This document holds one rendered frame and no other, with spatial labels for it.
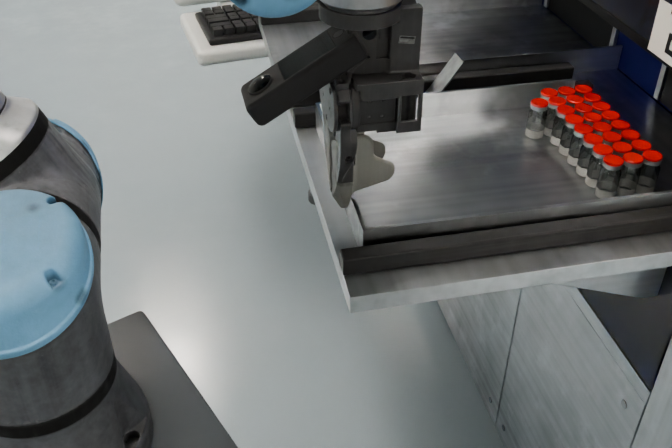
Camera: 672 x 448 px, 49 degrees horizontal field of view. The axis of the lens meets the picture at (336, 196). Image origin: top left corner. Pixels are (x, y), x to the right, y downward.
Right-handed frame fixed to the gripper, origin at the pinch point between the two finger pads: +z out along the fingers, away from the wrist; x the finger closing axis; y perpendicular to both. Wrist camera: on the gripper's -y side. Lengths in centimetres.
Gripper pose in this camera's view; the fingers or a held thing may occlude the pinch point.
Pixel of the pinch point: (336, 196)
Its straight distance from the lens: 74.6
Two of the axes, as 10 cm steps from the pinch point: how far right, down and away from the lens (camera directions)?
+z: 0.0, 8.2, 5.7
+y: 9.8, -1.2, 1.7
